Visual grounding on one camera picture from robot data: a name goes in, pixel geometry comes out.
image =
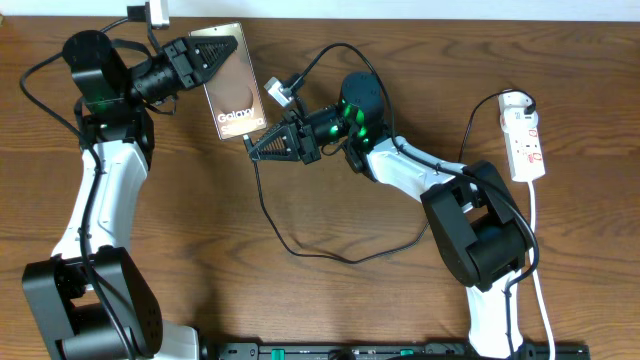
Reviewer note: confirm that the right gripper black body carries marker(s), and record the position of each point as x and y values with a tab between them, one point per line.
328	126

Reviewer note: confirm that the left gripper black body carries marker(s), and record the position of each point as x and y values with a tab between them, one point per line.
166	77

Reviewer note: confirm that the Galaxy S25 Ultra smartphone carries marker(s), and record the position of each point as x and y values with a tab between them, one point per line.
232	92

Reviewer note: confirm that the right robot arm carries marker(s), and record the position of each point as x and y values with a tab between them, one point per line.
479	231

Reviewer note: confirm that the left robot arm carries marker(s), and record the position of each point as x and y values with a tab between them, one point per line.
89	299

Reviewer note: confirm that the white power strip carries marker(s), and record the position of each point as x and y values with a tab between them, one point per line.
518	121

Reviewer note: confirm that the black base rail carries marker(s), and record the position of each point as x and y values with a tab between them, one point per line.
254	351

